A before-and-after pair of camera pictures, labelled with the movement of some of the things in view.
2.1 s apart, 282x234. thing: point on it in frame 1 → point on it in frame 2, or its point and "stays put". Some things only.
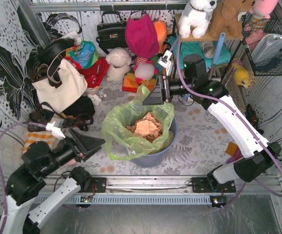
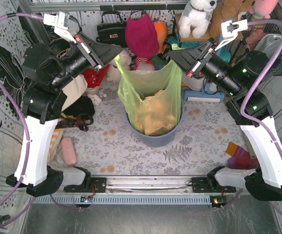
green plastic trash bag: [133, 128] → [153, 97]
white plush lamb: [119, 59] stays put
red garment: [95, 73] stays put
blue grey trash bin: [159, 155] → [156, 141]
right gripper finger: [155, 97] → [189, 58]
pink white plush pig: [144, 69] stays put
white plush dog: [196, 17] stays put
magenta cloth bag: [141, 36] stays put
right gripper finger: [158, 90] → [191, 71]
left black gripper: [78, 148] → [89, 52]
